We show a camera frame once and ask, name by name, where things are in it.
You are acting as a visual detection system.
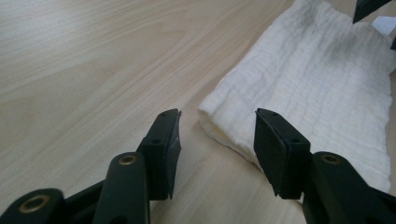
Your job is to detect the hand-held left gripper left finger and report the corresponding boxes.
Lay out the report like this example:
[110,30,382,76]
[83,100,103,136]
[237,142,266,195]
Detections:
[136,108,183,201]

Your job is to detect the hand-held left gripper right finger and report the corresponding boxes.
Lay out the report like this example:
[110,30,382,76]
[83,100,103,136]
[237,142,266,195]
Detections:
[253,107,313,201]

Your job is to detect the white muslin cloth flower print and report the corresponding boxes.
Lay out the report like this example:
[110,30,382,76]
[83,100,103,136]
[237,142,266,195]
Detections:
[197,0,396,194]

